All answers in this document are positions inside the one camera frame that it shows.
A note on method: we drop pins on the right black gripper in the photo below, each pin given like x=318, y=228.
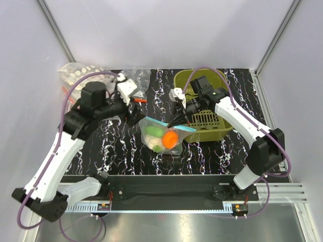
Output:
x=179, y=117

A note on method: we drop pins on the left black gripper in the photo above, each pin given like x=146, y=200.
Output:
x=132, y=118

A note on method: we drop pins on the orange carrot toy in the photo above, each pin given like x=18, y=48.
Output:
x=170, y=139

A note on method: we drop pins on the green vegetable toy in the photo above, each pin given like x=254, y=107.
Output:
x=155, y=131

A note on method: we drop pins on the clear blue-zipper bag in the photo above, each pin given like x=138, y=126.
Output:
x=181, y=130

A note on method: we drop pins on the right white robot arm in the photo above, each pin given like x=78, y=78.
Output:
x=266, y=146

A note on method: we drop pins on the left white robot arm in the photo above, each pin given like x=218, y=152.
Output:
x=42, y=194

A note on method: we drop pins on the clear orange-zipper bag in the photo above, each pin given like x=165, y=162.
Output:
x=142, y=80

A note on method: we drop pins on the clear red-zipper bag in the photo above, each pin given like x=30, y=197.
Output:
x=71, y=100

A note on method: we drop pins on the bag of white discs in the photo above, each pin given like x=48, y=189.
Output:
x=72, y=72

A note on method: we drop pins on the olive green plastic bin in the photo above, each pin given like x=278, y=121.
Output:
x=209, y=126

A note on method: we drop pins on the black marble pattern mat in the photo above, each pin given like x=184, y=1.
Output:
x=117, y=148

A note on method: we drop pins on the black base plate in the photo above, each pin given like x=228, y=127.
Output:
x=169, y=193

